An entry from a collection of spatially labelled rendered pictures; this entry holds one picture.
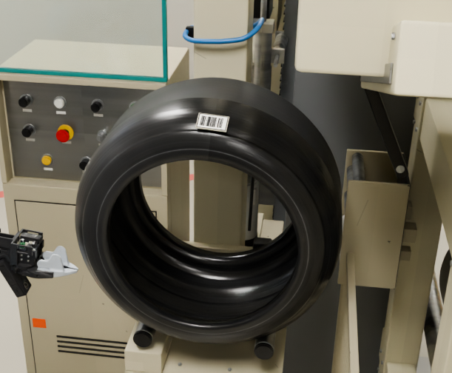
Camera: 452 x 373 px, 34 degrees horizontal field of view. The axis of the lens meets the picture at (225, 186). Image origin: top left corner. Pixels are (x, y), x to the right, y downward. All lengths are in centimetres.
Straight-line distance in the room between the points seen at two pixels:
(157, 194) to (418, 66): 146
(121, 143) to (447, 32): 72
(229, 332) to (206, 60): 64
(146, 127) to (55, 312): 135
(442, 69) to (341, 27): 17
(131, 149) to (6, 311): 206
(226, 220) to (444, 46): 106
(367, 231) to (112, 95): 91
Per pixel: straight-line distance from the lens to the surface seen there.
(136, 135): 146
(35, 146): 244
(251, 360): 182
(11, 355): 318
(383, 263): 190
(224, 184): 189
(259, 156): 141
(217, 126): 140
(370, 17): 109
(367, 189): 180
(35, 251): 176
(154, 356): 175
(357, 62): 110
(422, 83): 100
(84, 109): 233
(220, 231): 196
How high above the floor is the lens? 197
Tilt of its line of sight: 27 degrees down
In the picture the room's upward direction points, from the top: 1 degrees clockwise
